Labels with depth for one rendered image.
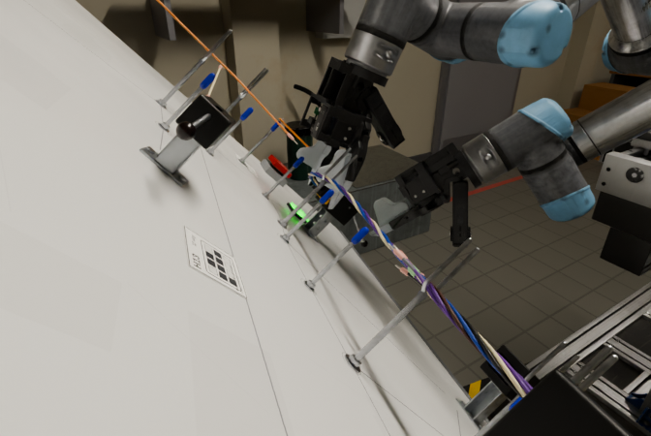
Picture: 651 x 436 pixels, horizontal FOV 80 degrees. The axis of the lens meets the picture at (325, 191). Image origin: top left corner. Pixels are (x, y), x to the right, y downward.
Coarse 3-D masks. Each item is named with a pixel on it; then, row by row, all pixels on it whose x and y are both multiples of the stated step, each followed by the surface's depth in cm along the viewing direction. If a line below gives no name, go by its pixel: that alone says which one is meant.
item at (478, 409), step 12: (504, 348) 51; (516, 360) 49; (492, 372) 50; (528, 372) 47; (492, 384) 51; (504, 384) 48; (480, 396) 52; (492, 396) 52; (504, 396) 50; (468, 408) 52; (480, 408) 52; (492, 408) 50; (480, 420) 51
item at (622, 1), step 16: (608, 0) 80; (624, 0) 78; (640, 0) 79; (608, 16) 85; (624, 16) 82; (640, 16) 82; (608, 32) 96; (624, 32) 86; (640, 32) 85; (608, 48) 96; (624, 48) 90; (640, 48) 87; (608, 64) 97; (624, 64) 94; (640, 64) 91
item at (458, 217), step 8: (456, 184) 65; (464, 184) 64; (456, 192) 65; (464, 192) 64; (456, 200) 65; (464, 200) 65; (456, 208) 65; (464, 208) 65; (456, 216) 65; (464, 216) 65; (456, 224) 65; (464, 224) 65; (456, 232) 65; (464, 232) 65; (456, 240) 65; (464, 240) 65
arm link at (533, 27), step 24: (528, 0) 47; (552, 0) 47; (576, 0) 48; (480, 24) 50; (504, 24) 47; (528, 24) 45; (552, 24) 44; (480, 48) 51; (504, 48) 48; (528, 48) 45; (552, 48) 46
